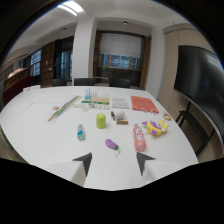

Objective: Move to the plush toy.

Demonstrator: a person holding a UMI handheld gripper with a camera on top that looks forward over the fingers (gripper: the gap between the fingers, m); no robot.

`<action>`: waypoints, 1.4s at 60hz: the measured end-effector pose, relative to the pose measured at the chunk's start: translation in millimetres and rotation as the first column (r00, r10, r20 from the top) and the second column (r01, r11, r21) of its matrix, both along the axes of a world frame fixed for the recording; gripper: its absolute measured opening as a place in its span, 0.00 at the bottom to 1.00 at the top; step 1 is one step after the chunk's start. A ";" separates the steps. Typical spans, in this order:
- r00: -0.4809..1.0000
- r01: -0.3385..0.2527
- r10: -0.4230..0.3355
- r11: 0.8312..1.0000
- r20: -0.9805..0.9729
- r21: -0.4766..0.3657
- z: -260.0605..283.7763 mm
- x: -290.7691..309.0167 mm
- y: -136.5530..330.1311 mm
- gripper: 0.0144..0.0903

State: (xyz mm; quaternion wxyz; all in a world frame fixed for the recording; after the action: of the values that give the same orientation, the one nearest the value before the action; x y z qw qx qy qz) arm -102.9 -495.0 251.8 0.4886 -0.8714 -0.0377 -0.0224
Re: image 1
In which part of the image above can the long striped board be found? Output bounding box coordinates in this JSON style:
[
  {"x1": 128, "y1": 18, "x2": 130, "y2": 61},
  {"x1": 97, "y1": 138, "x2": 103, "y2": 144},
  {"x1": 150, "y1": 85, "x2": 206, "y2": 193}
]
[{"x1": 47, "y1": 94, "x2": 83, "y2": 125}]

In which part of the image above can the black screen stand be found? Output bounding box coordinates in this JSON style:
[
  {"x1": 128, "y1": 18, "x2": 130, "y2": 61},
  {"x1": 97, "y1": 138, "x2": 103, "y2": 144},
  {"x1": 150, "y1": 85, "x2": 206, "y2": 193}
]
[{"x1": 175, "y1": 100, "x2": 215, "y2": 157}]

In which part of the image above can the red sofa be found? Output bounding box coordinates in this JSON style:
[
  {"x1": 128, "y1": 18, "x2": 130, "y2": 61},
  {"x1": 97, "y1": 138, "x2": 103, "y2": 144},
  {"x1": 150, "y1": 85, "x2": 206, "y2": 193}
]
[{"x1": 2, "y1": 67, "x2": 34, "y2": 107}]

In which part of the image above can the yellow purple plush toy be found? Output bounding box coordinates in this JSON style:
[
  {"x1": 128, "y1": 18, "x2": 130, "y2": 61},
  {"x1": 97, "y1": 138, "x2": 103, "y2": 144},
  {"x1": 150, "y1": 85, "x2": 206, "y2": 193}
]
[{"x1": 141, "y1": 119, "x2": 170, "y2": 137}]

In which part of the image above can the small blue labelled bottle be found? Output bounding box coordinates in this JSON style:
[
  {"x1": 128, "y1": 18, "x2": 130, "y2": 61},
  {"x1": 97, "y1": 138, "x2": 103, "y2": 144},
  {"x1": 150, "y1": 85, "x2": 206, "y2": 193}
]
[{"x1": 77, "y1": 123, "x2": 86, "y2": 141}]

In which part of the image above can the pink labelled bottle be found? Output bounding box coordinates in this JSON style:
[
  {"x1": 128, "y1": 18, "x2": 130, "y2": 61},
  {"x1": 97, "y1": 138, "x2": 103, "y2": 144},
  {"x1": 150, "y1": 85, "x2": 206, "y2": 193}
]
[{"x1": 132, "y1": 123, "x2": 147, "y2": 153}]

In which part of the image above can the white roller blind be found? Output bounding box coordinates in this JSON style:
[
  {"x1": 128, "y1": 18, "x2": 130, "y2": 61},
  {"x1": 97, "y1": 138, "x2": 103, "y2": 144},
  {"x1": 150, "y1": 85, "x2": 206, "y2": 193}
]
[{"x1": 99, "y1": 32, "x2": 144, "y2": 59}]

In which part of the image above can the lime green cup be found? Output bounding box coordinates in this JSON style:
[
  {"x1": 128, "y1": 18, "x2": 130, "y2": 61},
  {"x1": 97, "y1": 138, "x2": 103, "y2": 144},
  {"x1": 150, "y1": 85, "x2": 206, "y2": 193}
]
[{"x1": 96, "y1": 112, "x2": 107, "y2": 130}]

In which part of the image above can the black chair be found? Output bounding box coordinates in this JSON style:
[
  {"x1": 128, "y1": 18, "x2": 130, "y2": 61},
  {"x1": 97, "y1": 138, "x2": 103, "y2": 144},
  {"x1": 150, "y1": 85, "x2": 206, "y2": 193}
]
[
  {"x1": 73, "y1": 77, "x2": 96, "y2": 87},
  {"x1": 51, "y1": 77, "x2": 68, "y2": 88},
  {"x1": 108, "y1": 78, "x2": 131, "y2": 89}
]

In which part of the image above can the large black screen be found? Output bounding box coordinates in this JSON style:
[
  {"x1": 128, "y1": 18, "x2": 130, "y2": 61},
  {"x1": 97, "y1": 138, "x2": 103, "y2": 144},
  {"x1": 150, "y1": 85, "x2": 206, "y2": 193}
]
[{"x1": 173, "y1": 45, "x2": 224, "y2": 148}]

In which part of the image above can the orange book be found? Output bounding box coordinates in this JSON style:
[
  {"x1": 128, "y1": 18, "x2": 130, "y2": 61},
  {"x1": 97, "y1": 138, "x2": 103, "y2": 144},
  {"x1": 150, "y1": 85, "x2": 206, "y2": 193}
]
[{"x1": 130, "y1": 95, "x2": 160, "y2": 114}]

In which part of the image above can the purple eggplant plush toy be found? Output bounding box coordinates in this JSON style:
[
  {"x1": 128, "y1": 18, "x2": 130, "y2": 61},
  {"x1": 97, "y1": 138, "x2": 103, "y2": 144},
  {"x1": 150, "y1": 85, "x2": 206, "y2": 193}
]
[{"x1": 104, "y1": 138, "x2": 122, "y2": 157}]

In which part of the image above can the white printed booklet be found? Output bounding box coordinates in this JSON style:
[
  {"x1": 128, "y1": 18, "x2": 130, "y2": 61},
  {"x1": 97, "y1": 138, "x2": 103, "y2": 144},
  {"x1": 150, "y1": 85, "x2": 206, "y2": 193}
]
[{"x1": 111, "y1": 97, "x2": 130, "y2": 110}]

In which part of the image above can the colourful toy box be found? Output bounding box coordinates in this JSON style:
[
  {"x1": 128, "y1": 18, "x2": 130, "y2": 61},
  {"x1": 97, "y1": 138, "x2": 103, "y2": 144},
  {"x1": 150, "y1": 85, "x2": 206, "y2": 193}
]
[{"x1": 80, "y1": 88, "x2": 111, "y2": 106}]

